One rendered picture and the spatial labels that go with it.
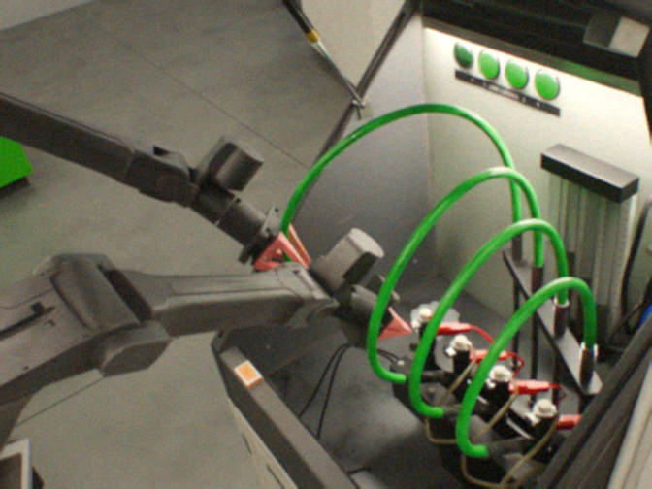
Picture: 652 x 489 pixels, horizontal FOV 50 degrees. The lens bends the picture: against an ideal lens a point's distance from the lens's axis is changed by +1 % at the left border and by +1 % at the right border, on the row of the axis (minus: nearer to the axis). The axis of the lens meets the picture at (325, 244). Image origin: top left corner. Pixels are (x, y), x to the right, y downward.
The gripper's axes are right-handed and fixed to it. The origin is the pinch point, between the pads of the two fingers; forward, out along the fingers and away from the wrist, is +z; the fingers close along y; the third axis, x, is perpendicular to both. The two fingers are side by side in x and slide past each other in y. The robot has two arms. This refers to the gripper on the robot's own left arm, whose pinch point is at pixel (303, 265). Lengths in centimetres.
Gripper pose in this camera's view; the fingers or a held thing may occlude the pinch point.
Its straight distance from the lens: 108.4
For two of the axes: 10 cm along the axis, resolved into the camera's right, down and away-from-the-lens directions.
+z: 8.0, 5.8, 1.9
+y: 1.1, -4.4, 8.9
